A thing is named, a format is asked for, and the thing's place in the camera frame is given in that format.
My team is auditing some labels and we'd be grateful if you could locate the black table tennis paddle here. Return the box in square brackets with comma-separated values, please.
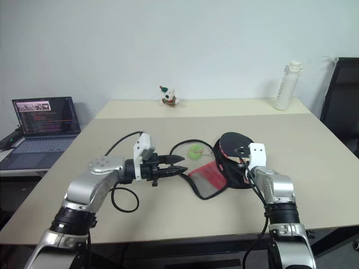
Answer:
[219, 132, 255, 166]

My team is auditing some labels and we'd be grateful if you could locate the white plush dog toy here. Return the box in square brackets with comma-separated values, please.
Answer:
[159, 85, 180, 108]

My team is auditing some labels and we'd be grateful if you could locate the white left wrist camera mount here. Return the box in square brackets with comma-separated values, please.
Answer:
[132, 133, 157, 180]

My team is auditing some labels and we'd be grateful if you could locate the green fuzzy ball charm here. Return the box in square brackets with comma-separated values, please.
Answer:
[187, 144, 203, 161]

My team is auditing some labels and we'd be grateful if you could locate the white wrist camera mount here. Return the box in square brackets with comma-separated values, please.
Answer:
[247, 142, 266, 169]
[132, 133, 157, 180]

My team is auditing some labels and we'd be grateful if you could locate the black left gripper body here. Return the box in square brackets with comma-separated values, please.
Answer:
[139, 153, 169, 188]

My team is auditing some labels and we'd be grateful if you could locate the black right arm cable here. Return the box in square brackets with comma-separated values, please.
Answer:
[237, 161, 274, 269]

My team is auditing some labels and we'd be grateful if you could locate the white water bottle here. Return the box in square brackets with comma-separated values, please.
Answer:
[273, 59, 305, 111]

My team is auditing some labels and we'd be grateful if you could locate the black device with green light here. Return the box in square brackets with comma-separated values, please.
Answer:
[0, 127, 22, 151]

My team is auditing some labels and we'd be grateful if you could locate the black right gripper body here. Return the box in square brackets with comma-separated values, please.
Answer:
[233, 144, 251, 157]

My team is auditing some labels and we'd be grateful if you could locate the black office chair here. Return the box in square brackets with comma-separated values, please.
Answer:
[320, 57, 359, 159]

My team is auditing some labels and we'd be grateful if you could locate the open blue laptop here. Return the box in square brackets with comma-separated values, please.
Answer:
[0, 96, 82, 170]

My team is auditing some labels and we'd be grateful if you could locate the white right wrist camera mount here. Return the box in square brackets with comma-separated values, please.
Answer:
[247, 142, 266, 169]

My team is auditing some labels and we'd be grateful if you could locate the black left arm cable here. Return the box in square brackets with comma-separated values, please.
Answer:
[104, 131, 146, 213]

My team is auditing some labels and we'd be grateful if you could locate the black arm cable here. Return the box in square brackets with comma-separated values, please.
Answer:
[237, 161, 274, 269]
[104, 131, 146, 213]

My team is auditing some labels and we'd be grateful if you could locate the black paddle case red mesh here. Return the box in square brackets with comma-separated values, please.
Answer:
[171, 136, 255, 201]

